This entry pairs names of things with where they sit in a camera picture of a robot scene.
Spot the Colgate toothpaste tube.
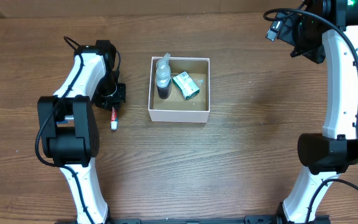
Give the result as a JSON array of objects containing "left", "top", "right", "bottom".
[{"left": 111, "top": 107, "right": 118, "bottom": 130}]

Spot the clear soap pump bottle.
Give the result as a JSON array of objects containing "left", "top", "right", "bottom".
[{"left": 155, "top": 53, "right": 172, "bottom": 99}]

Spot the white cardboard box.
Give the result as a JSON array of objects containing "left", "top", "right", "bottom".
[{"left": 148, "top": 57, "right": 211, "bottom": 123}]

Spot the green white soap packet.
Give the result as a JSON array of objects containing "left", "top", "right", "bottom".
[{"left": 173, "top": 72, "right": 200, "bottom": 100}]

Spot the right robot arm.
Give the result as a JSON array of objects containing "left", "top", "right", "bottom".
[{"left": 267, "top": 0, "right": 358, "bottom": 223}]

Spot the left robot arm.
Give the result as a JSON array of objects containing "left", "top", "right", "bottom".
[{"left": 35, "top": 37, "right": 126, "bottom": 223}]

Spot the blue disposable razor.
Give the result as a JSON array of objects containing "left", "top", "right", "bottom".
[{"left": 55, "top": 120, "right": 68, "bottom": 125}]

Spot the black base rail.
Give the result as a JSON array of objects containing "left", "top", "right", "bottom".
[{"left": 54, "top": 213, "right": 332, "bottom": 224}]

